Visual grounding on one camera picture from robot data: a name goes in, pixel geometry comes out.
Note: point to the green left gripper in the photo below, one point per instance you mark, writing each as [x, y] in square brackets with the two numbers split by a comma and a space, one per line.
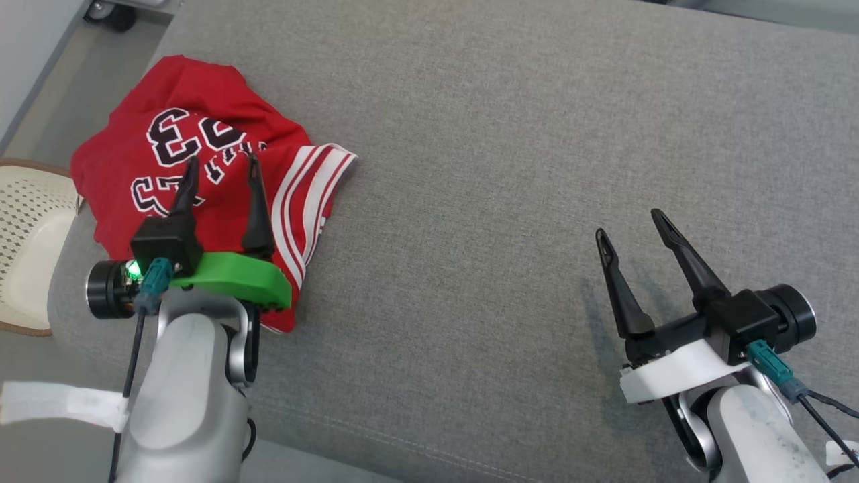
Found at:
[235, 278]

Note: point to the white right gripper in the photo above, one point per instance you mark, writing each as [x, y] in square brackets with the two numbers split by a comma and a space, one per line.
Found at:
[678, 376]

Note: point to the red number 33 jersey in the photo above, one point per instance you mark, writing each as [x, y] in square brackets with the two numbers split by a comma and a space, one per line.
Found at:
[201, 100]

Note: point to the black caster wheel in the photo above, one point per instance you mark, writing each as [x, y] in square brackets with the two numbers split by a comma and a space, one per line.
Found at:
[117, 15]

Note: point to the white tape label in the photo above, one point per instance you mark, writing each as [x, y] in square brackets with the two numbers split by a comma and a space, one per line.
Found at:
[60, 402]

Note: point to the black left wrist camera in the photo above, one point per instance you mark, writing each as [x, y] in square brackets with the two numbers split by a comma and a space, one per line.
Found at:
[164, 241]

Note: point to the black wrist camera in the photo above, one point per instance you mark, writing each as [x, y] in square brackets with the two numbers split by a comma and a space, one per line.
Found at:
[741, 325]
[164, 241]

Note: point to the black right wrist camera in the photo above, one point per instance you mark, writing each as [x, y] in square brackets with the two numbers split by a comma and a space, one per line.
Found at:
[741, 325]

